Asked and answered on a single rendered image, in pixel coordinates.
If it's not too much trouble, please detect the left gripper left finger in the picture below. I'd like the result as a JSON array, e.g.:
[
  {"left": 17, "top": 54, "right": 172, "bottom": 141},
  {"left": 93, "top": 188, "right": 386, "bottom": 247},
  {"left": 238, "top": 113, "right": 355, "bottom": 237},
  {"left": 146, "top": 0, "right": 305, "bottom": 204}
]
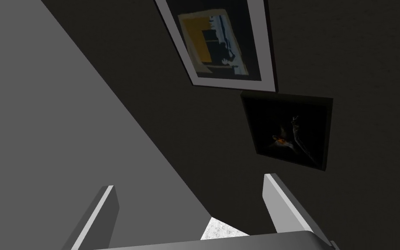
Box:
[{"left": 61, "top": 185, "right": 120, "bottom": 250}]

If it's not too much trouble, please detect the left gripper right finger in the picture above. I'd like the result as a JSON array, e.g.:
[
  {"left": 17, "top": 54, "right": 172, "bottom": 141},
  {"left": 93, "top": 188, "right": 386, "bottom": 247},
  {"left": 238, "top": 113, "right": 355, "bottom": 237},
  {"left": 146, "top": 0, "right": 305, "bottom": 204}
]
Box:
[{"left": 262, "top": 173, "right": 333, "bottom": 248}]

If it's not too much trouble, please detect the black framed wall picture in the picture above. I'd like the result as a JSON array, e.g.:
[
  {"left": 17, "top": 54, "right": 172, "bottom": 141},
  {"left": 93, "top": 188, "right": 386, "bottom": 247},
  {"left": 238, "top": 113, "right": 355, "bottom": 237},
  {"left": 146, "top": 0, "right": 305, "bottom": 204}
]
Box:
[{"left": 240, "top": 91, "right": 334, "bottom": 172}]

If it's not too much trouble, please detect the white framed wall picture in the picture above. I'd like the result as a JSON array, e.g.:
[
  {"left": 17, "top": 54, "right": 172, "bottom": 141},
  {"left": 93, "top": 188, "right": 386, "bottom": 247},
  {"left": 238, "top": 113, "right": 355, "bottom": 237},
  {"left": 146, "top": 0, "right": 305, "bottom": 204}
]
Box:
[{"left": 154, "top": 0, "right": 279, "bottom": 93}]

